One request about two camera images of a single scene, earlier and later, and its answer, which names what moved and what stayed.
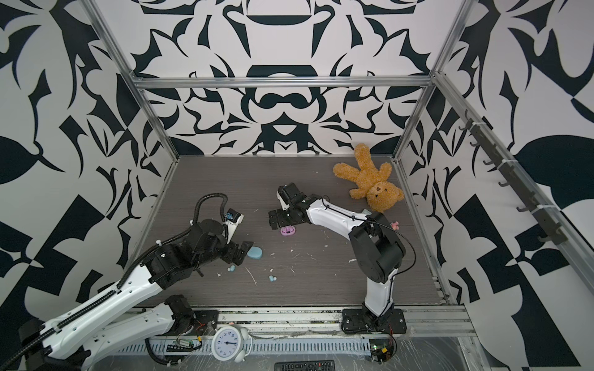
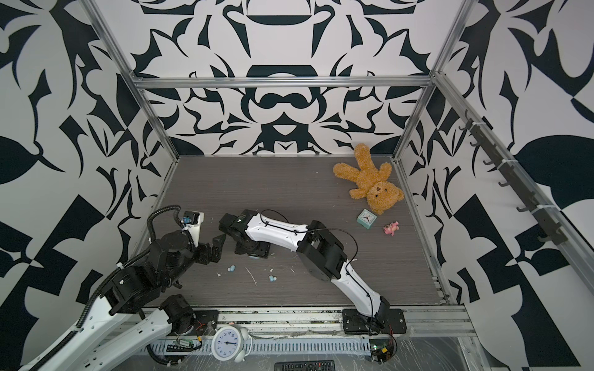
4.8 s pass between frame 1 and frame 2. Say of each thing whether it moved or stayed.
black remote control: stayed
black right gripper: moved
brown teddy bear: stayed
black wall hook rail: stayed
